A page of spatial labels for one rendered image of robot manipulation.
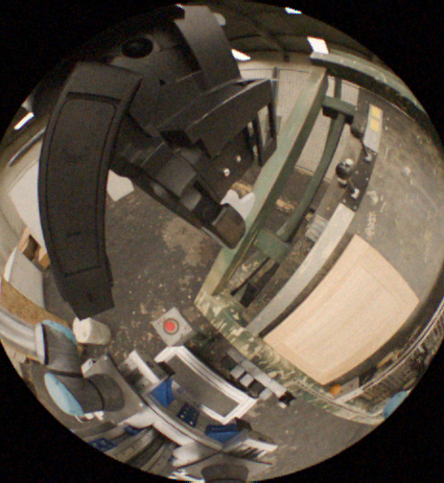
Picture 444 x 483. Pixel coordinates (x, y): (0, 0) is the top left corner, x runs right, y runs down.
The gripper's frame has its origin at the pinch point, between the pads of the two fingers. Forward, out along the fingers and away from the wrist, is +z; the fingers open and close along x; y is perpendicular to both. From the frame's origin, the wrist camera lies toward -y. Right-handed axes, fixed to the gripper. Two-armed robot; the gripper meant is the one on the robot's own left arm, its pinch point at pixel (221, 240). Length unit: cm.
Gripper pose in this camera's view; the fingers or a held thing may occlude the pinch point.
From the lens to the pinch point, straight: 17.2
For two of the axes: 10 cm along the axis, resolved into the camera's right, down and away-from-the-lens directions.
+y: 5.8, -8.1, 0.7
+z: 3.1, 2.9, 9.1
